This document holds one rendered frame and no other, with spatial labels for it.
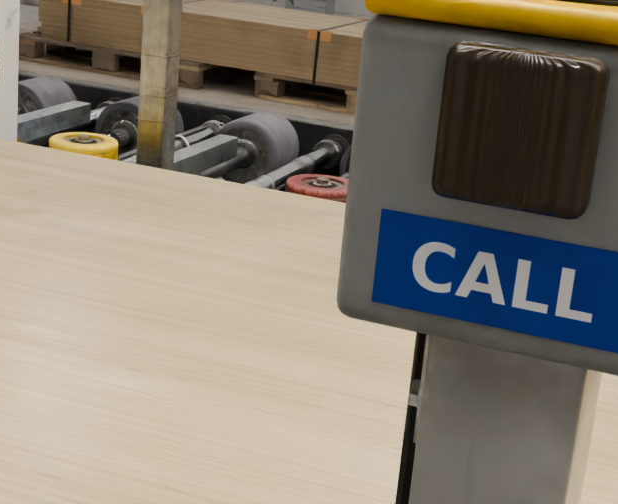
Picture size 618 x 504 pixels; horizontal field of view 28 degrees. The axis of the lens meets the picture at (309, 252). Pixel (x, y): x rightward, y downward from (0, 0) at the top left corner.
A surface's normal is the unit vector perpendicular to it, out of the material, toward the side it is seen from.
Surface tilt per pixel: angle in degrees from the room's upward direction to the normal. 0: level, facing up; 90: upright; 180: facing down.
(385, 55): 90
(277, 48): 90
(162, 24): 90
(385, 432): 0
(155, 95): 90
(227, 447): 0
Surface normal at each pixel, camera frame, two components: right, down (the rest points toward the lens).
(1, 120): 0.93, 0.18
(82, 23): -0.39, 0.24
